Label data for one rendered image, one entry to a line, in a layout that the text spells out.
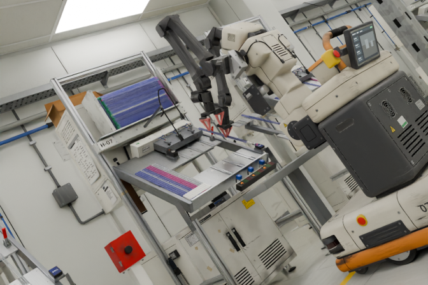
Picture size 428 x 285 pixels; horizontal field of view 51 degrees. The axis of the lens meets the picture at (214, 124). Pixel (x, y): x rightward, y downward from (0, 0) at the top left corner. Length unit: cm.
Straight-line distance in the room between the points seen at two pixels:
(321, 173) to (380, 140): 182
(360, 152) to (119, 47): 387
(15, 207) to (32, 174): 33
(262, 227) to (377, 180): 124
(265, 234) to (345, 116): 133
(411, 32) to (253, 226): 236
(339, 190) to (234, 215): 106
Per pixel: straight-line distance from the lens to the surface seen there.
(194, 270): 275
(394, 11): 82
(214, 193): 258
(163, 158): 298
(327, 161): 371
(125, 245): 239
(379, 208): 203
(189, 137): 309
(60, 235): 427
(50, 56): 506
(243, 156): 289
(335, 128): 200
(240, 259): 291
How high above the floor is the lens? 66
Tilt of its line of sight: 8 degrees up
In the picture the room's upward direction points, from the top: 34 degrees counter-clockwise
